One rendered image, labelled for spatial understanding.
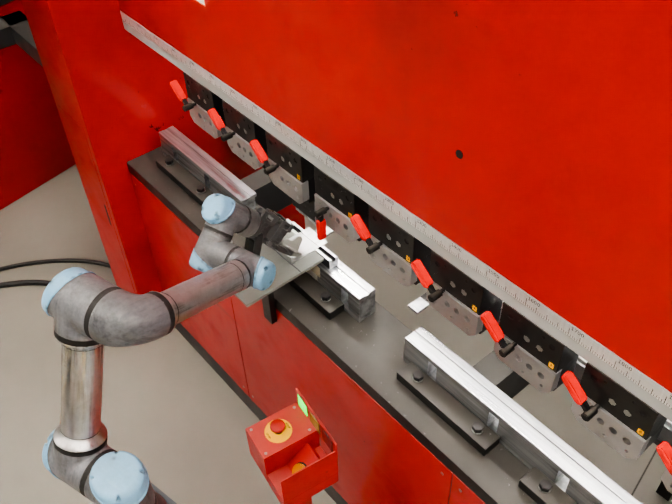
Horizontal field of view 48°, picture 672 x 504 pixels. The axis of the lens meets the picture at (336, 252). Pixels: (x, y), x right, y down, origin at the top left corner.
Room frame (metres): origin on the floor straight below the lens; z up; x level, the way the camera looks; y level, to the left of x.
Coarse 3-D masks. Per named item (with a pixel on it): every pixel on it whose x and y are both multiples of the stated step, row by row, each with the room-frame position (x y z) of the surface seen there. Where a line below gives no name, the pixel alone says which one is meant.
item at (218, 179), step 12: (168, 132) 2.18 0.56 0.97; (180, 132) 2.17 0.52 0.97; (168, 144) 2.13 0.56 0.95; (180, 144) 2.10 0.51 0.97; (192, 144) 2.10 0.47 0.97; (180, 156) 2.07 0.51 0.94; (192, 156) 2.03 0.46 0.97; (204, 156) 2.03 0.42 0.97; (192, 168) 2.02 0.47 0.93; (204, 168) 1.96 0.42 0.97; (216, 168) 1.96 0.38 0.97; (204, 180) 1.96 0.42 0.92; (216, 180) 1.90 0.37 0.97; (228, 180) 1.90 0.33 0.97; (240, 180) 1.89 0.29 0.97; (216, 192) 1.91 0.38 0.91; (228, 192) 1.84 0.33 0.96; (240, 192) 1.84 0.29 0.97; (252, 192) 1.83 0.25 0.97; (252, 204) 1.83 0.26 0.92
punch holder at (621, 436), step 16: (592, 368) 0.83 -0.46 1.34; (592, 384) 0.82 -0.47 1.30; (608, 384) 0.80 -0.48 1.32; (592, 400) 0.82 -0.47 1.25; (608, 400) 0.80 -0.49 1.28; (624, 400) 0.77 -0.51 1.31; (640, 400) 0.76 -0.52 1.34; (576, 416) 0.83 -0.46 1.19; (608, 416) 0.78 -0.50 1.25; (624, 416) 0.77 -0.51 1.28; (640, 416) 0.75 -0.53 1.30; (656, 416) 0.73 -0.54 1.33; (608, 432) 0.78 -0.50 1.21; (624, 432) 0.76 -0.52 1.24; (656, 432) 0.76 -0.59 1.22; (624, 448) 0.75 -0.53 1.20; (640, 448) 0.73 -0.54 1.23
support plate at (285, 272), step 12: (264, 252) 1.53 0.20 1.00; (276, 252) 1.52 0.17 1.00; (312, 252) 1.52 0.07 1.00; (276, 264) 1.48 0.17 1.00; (288, 264) 1.47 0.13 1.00; (300, 264) 1.47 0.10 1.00; (312, 264) 1.47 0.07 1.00; (276, 276) 1.43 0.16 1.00; (288, 276) 1.43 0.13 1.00; (252, 288) 1.39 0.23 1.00; (276, 288) 1.39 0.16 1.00; (240, 300) 1.35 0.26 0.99; (252, 300) 1.35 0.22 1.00
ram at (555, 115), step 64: (128, 0) 2.15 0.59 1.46; (192, 0) 1.84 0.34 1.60; (256, 0) 1.61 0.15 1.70; (320, 0) 1.43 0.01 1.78; (384, 0) 1.28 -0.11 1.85; (448, 0) 1.16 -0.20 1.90; (512, 0) 1.06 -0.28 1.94; (576, 0) 0.98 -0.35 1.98; (640, 0) 0.91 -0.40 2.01; (256, 64) 1.63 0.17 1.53; (320, 64) 1.43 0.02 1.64; (384, 64) 1.28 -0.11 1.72; (448, 64) 1.15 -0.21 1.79; (512, 64) 1.05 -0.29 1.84; (576, 64) 0.96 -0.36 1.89; (640, 64) 0.89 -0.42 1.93; (320, 128) 1.44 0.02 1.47; (384, 128) 1.28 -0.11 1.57; (448, 128) 1.14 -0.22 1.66; (512, 128) 1.04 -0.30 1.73; (576, 128) 0.95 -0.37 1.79; (640, 128) 0.87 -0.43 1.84; (384, 192) 1.27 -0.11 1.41; (448, 192) 1.13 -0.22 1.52; (512, 192) 1.02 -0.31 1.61; (576, 192) 0.93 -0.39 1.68; (640, 192) 0.85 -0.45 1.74; (448, 256) 1.12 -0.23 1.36; (512, 256) 1.00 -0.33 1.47; (576, 256) 0.90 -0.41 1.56; (640, 256) 0.82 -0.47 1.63; (576, 320) 0.88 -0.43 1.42; (640, 320) 0.80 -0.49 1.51
